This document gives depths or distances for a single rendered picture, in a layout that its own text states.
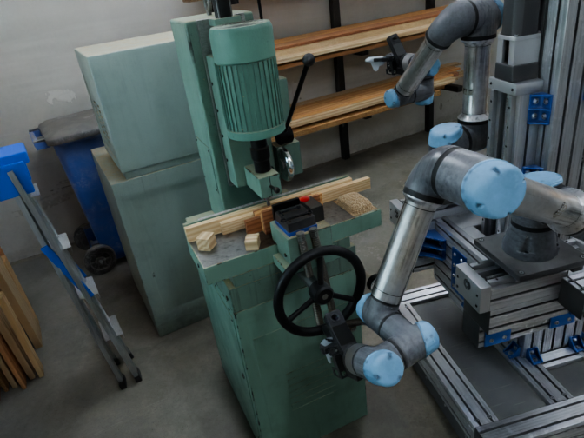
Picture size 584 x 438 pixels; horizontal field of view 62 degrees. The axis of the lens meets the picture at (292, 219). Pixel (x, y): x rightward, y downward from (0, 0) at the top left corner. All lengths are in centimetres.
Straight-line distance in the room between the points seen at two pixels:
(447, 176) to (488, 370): 112
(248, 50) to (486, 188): 71
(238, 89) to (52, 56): 235
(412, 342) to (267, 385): 74
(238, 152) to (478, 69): 88
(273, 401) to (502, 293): 85
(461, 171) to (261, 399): 110
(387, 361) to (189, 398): 139
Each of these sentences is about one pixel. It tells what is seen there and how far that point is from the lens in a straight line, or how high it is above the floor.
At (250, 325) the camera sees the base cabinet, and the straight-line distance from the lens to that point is 157.
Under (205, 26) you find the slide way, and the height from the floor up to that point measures 150.
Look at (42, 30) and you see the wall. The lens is 360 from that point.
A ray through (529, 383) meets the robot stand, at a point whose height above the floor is 22.
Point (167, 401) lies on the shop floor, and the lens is 236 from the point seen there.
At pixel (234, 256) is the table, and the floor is 90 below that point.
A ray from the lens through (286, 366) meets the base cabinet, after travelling 174.
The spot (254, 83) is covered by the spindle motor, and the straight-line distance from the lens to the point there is 138.
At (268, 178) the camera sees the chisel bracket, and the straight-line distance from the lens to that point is 150.
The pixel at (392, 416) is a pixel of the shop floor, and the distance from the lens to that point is 212.
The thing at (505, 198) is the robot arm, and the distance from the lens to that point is 105.
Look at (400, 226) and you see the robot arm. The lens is 116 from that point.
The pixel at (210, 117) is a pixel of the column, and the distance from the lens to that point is 163.
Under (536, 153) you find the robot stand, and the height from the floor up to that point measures 103.
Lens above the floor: 163
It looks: 27 degrees down
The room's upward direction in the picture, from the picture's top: 8 degrees counter-clockwise
